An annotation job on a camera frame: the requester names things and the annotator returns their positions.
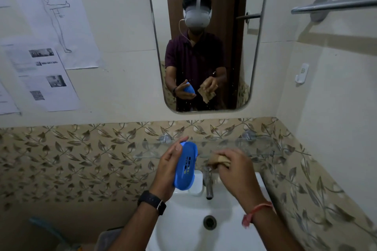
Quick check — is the paper with printed photos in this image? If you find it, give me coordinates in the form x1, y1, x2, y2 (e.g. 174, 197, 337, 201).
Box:
2, 43, 82, 113

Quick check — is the black smartwatch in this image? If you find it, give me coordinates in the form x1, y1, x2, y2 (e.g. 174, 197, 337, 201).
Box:
137, 190, 167, 216

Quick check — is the chrome faucet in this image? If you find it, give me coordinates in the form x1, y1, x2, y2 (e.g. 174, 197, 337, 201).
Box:
202, 165, 214, 201

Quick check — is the person's left hand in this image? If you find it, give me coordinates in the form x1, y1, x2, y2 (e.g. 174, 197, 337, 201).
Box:
148, 136, 189, 202

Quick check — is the rounded wall mirror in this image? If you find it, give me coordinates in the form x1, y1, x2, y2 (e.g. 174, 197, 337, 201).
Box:
147, 0, 270, 113

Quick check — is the person's left forearm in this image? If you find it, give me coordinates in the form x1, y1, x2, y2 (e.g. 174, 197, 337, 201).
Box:
108, 201, 161, 251

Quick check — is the plain white paper sheet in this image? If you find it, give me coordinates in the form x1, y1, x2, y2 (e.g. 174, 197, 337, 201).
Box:
0, 83, 22, 115

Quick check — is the red thread bracelet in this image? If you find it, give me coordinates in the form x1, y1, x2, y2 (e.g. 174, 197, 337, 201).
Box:
242, 202, 275, 228

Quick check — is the steel towel bar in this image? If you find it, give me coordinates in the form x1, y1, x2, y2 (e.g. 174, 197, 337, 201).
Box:
291, 0, 377, 23

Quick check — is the blue plastic soap dish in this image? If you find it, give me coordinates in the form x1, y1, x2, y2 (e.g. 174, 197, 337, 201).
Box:
172, 141, 199, 191

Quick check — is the person's right hand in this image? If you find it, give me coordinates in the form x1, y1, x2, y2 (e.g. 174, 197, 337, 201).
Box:
210, 148, 273, 211

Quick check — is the grey bucket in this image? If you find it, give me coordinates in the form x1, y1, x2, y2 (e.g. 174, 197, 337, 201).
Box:
95, 227, 125, 251

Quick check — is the blue hose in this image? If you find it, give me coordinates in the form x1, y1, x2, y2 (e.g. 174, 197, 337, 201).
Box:
29, 216, 72, 249

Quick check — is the paper with figure drawing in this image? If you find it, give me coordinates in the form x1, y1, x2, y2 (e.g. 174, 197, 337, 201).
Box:
8, 0, 104, 70

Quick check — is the white adhesive wall hook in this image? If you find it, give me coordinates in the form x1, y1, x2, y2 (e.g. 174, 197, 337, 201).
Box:
295, 63, 310, 85

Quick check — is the white ceramic sink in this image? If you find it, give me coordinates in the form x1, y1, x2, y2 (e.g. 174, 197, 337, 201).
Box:
145, 171, 272, 251

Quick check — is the glass wall shelf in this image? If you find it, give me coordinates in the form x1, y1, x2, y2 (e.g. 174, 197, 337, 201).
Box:
133, 133, 284, 161

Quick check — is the metal sink drain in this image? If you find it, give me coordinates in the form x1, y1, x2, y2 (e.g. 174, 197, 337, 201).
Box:
203, 215, 217, 231

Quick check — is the beige cleaning cloth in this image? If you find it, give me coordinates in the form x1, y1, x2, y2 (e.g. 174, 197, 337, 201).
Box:
208, 155, 232, 169

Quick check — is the person's right forearm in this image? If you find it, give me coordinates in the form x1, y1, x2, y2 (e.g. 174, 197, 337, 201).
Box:
250, 205, 305, 251

